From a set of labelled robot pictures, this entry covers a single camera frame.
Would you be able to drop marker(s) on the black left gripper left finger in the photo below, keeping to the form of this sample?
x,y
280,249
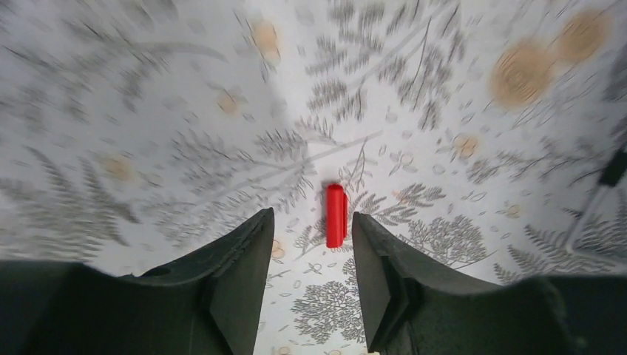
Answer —
x,y
206,302

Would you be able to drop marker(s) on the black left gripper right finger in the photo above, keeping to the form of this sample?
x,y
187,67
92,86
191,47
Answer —
x,y
413,304

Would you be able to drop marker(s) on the red marker cap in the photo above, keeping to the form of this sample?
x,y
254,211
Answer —
x,y
336,215

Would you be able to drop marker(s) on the blue framed whiteboard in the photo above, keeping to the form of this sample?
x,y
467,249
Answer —
x,y
597,236

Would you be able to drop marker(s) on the floral tablecloth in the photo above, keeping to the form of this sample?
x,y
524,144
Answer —
x,y
134,132

